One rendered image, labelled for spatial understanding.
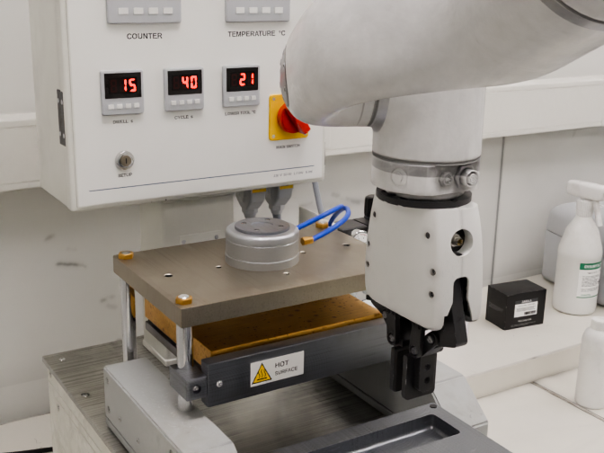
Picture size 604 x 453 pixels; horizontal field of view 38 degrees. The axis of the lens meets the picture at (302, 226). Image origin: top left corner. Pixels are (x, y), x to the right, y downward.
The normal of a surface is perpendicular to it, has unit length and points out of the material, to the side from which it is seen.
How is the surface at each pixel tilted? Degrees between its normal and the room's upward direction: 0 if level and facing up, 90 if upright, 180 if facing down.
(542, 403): 0
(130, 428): 90
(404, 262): 91
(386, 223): 90
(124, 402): 90
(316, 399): 0
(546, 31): 145
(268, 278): 0
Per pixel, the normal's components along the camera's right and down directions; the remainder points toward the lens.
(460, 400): 0.36, -0.57
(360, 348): 0.52, 0.25
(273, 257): 0.30, 0.27
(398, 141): -0.64, 0.22
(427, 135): -0.11, 0.28
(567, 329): 0.02, -0.96
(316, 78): -0.80, 0.31
